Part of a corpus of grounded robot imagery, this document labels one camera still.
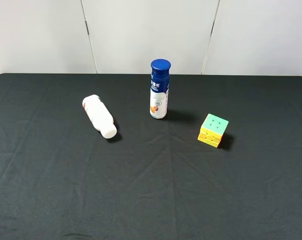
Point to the white plastic bottle lying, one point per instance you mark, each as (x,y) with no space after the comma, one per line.
(100,117)

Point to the black tablecloth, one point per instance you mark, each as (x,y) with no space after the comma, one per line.
(61,179)

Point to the colourful puzzle cube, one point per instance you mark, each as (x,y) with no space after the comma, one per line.
(212,130)

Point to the blue capped yogurt bottle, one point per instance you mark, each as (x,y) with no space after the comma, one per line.
(159,88)

